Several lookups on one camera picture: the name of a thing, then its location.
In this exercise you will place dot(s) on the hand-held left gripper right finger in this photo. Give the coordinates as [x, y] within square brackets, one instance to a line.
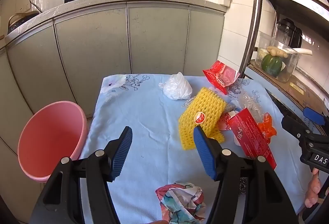
[205, 154]

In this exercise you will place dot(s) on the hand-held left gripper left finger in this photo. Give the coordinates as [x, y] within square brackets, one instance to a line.
[122, 154]

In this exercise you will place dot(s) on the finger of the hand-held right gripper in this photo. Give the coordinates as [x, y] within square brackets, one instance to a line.
[312, 114]
[293, 125]

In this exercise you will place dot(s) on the long red cardboard box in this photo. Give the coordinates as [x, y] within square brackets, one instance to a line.
[249, 134]

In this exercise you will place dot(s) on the yellow foam fruit net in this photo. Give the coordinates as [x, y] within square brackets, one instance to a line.
[203, 100]

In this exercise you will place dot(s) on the pink plastic bucket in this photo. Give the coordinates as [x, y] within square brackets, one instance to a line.
[48, 136]

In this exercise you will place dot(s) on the red snack wrapper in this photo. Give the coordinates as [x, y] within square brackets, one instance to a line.
[218, 75]

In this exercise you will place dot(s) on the person's right hand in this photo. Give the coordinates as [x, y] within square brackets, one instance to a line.
[313, 190]

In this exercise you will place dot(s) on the orange plastic wrapper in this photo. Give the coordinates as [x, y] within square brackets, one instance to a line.
[267, 127]

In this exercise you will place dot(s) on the brown cardboard sheet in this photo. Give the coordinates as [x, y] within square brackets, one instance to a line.
[295, 88]

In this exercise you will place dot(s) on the light blue floral cloth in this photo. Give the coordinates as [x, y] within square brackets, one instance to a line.
[149, 116]

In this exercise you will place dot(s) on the silver steel wool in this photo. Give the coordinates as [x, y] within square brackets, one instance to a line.
[242, 185]

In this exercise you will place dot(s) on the clear plastic wrap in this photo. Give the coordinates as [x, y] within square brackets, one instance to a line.
[249, 100]

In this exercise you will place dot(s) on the crumpled colourful paper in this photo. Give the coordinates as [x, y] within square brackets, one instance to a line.
[180, 201]

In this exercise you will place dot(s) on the clear plastic container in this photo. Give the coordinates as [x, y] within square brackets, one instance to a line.
[292, 61]

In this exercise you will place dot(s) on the white radish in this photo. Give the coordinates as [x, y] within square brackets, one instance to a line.
[303, 51]

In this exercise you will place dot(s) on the green squash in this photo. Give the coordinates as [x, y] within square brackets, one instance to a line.
[271, 65]

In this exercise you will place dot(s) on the ginger root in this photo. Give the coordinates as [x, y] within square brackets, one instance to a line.
[277, 52]

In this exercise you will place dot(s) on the white plastic bag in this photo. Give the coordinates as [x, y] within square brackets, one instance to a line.
[177, 88]

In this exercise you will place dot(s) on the pale vegetable piece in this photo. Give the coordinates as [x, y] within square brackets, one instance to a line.
[262, 53]

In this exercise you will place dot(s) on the grey kitchen counter cabinet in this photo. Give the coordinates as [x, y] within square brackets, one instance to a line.
[97, 39]

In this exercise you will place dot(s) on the white plastic basin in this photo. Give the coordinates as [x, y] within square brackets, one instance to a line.
[216, 0]

